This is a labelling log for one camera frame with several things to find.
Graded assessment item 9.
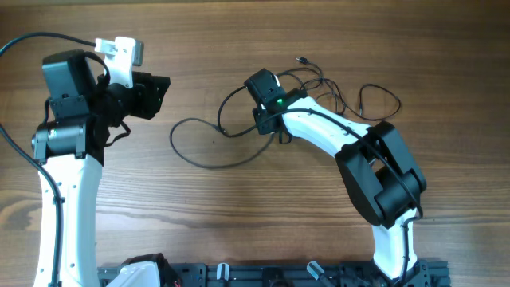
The black cable bundle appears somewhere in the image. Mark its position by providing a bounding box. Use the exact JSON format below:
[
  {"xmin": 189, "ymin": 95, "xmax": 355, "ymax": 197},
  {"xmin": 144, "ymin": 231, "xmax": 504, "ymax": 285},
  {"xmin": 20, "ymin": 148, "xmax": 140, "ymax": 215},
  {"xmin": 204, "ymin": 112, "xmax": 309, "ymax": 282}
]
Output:
[{"xmin": 277, "ymin": 56, "xmax": 402, "ymax": 123}]

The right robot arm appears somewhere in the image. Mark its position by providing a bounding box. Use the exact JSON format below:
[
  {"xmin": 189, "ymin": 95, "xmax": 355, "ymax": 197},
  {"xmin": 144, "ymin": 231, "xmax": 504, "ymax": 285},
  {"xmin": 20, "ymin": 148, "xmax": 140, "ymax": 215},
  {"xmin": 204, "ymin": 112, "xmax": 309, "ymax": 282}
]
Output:
[{"xmin": 244, "ymin": 69, "xmax": 426, "ymax": 284}]

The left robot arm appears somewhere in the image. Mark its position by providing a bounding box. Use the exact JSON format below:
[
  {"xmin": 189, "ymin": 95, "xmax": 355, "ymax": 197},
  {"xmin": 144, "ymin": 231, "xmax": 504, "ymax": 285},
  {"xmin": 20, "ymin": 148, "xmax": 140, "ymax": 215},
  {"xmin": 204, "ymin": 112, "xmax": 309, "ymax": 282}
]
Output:
[{"xmin": 32, "ymin": 49, "xmax": 171, "ymax": 286}]

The right camera cable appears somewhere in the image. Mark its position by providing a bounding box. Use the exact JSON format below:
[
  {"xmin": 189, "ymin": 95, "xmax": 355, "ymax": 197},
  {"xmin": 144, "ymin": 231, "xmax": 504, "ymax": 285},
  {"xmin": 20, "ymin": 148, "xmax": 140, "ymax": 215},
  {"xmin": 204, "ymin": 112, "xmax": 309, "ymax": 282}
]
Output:
[{"xmin": 217, "ymin": 85, "xmax": 424, "ymax": 286}]

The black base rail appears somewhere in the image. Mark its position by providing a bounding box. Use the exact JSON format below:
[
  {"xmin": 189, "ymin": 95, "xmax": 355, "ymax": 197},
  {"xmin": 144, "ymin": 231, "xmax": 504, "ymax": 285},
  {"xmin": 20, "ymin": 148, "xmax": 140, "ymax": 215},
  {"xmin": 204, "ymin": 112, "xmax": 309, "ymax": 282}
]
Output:
[{"xmin": 97, "ymin": 261, "xmax": 451, "ymax": 287}]

